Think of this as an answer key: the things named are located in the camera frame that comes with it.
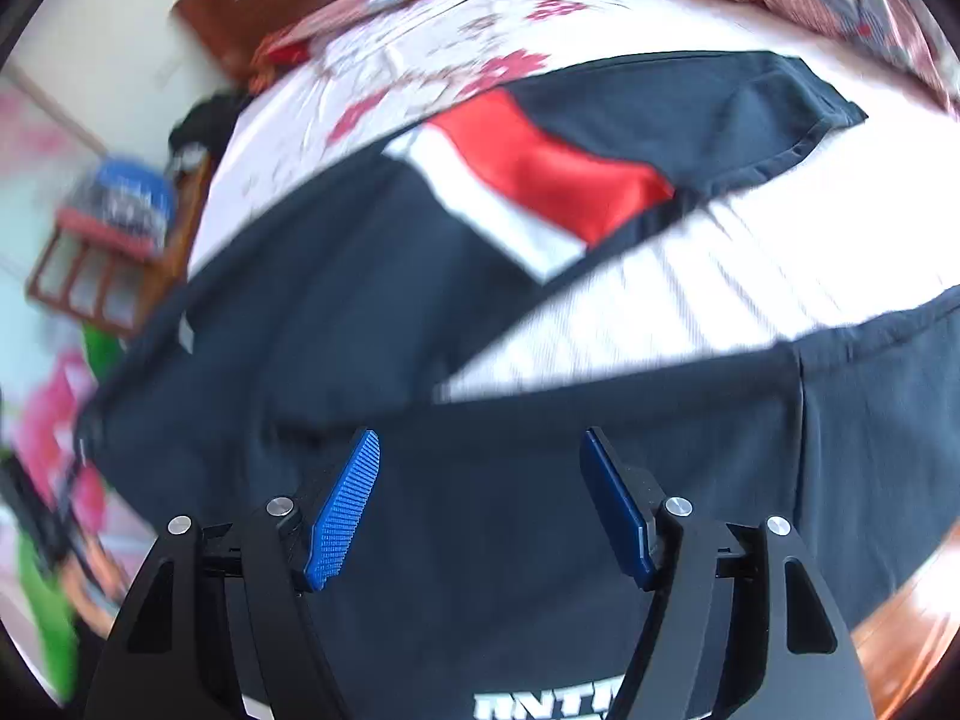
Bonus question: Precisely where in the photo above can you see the black clothes pile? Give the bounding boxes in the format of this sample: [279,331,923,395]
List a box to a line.
[169,94,252,166]

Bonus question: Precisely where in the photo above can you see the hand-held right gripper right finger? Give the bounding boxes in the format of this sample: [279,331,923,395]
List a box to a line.
[580,427,878,720]

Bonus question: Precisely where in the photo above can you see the black pants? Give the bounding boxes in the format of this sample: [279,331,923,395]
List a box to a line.
[75,51,960,720]

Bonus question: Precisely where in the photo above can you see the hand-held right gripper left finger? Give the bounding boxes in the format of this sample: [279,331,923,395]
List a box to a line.
[84,427,382,720]

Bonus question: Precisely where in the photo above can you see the plastic bag with blue contents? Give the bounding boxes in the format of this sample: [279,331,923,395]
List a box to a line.
[64,157,179,257]

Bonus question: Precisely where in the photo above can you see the wooden headboard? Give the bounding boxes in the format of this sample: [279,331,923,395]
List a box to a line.
[172,0,496,91]

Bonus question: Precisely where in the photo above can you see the wooden chair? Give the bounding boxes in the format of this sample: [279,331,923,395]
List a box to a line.
[26,150,218,338]

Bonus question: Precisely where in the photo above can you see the floral wardrobe door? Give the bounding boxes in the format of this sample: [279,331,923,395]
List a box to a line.
[0,67,151,691]

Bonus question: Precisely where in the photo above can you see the bed with floral sheet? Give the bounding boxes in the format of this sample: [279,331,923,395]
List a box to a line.
[184,0,960,406]

